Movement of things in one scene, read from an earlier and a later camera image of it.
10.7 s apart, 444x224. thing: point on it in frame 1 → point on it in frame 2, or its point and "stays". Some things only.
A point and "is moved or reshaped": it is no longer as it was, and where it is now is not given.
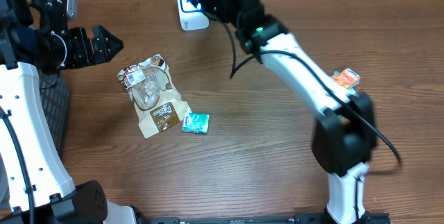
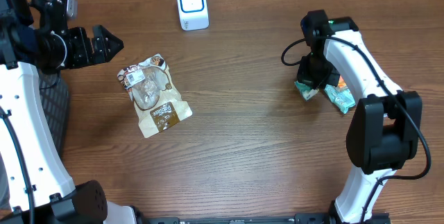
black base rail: [289, 219] stays
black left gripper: [87, 54] stays
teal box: [197, 123] is moved or reshaped
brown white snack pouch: [155, 95] stays
